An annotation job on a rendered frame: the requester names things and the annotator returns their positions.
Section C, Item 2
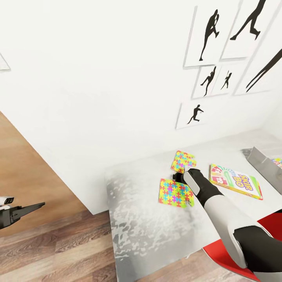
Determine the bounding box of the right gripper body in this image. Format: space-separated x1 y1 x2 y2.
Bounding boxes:
175 172 187 185

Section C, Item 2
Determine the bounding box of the toy box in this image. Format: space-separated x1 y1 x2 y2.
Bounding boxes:
248 142 282 194

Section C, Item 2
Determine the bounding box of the jigsaw puzzle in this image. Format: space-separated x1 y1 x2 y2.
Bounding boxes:
171 150 197 174
159 178 194 209

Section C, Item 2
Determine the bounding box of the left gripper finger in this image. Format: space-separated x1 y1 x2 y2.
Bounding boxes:
10 204 42 223
14 202 45 210

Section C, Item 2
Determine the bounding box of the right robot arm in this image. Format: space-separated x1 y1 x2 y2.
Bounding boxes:
172 165 282 282

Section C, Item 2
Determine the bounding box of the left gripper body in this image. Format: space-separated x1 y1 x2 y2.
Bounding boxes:
0 207 16 229

